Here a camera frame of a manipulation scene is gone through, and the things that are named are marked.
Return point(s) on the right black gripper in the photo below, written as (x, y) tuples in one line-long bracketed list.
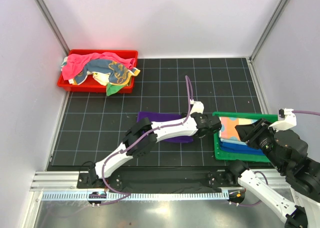
[(248, 131)]

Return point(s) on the pastel patterned towel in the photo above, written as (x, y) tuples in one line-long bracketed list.
[(228, 131)]

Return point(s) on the blue towel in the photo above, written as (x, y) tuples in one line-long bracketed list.
[(240, 149)]

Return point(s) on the purple towel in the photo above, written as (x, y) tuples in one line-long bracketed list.
[(163, 117)]

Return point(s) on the pink towel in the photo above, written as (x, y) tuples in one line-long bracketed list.
[(73, 64)]

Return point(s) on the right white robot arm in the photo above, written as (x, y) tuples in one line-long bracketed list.
[(304, 212)]

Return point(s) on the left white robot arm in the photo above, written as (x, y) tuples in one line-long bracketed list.
[(140, 139)]

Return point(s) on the green plastic bin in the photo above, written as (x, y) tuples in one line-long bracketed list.
[(227, 156)]

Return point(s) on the yellow patterned towel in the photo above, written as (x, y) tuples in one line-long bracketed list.
[(105, 72)]

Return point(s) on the green towel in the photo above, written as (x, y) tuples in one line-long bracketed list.
[(113, 89)]

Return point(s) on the black grid mat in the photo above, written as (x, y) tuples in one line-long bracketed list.
[(94, 124)]

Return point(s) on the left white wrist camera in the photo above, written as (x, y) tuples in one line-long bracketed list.
[(196, 107)]

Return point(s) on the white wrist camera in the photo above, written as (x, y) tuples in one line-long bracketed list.
[(196, 107), (287, 120)]

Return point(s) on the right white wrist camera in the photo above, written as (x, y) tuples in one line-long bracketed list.
[(287, 120)]

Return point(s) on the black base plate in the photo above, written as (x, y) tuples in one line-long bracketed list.
[(175, 180)]

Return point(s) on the perforated cable duct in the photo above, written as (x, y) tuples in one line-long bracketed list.
[(108, 197)]

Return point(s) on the right aluminium frame post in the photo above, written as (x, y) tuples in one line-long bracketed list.
[(279, 9)]

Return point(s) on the aluminium frame post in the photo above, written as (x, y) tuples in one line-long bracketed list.
[(279, 9), (52, 24)]

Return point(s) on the aluminium front rail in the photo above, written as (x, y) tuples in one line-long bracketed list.
[(67, 180)]

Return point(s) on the left aluminium frame post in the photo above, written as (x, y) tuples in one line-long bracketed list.
[(52, 24)]

